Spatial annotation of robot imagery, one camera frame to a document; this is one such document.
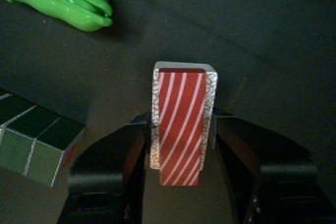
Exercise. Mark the red striped salmon sushi block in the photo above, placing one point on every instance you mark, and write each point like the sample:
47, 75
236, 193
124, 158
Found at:
184, 116

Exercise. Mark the green tiled box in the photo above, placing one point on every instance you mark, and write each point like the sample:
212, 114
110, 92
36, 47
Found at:
35, 142

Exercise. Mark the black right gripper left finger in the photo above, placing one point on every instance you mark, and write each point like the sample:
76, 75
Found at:
104, 169

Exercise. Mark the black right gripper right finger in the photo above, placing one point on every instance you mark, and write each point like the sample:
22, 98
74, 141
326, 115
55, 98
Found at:
271, 175

